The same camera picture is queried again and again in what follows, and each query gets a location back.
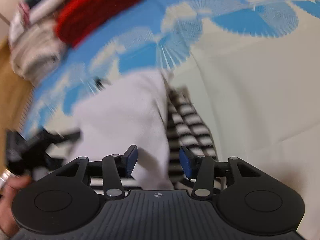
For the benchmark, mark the wooden bed frame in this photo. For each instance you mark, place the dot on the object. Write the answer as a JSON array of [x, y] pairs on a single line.
[[16, 94]]

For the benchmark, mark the cream folded fleece blanket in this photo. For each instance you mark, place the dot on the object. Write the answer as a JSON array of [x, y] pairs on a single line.
[[37, 52]]

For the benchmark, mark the red folded blanket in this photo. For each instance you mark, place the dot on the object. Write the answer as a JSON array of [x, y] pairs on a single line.
[[78, 18]]

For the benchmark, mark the blue white patterned bedspread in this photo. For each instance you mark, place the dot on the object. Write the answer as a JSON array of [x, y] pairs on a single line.
[[251, 68]]

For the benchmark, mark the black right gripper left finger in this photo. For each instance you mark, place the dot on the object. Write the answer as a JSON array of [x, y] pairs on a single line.
[[115, 167]]

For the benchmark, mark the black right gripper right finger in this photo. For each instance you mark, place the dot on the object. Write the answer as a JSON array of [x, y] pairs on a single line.
[[200, 168]]

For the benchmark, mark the white folded bedding stack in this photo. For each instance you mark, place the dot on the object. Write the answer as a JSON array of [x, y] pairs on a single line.
[[29, 12]]

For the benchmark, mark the black white striped hoodie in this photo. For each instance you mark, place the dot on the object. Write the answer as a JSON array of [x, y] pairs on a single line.
[[142, 109]]

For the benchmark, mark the person's left hand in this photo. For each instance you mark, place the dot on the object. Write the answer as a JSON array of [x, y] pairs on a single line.
[[8, 224]]

